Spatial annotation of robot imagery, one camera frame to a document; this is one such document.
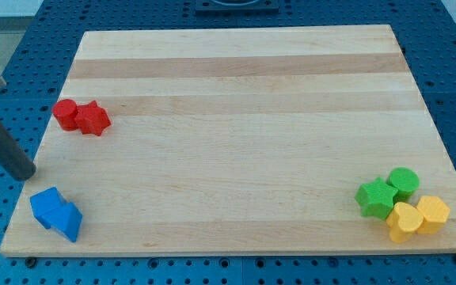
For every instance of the blue cube block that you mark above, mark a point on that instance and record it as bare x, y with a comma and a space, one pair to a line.
45, 202

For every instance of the green star block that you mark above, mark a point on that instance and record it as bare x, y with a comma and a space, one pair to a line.
375, 199

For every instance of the blue triangle block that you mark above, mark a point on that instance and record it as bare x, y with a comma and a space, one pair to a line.
66, 220

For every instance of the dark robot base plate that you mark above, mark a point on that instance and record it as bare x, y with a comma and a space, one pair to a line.
235, 6

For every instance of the wooden board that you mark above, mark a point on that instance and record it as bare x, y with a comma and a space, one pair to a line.
236, 141

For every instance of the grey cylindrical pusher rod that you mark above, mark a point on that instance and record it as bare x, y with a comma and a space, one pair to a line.
13, 158

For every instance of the yellow pentagon block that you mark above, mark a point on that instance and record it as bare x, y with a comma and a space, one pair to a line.
435, 213

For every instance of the green cylinder block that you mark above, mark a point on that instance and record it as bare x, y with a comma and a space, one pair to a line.
405, 181

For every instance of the red cylinder block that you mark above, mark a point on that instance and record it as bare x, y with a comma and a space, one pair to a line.
65, 112

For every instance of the yellow heart block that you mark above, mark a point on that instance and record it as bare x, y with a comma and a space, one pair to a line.
403, 221

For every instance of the red star block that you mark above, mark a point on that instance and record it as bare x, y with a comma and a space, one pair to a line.
92, 119

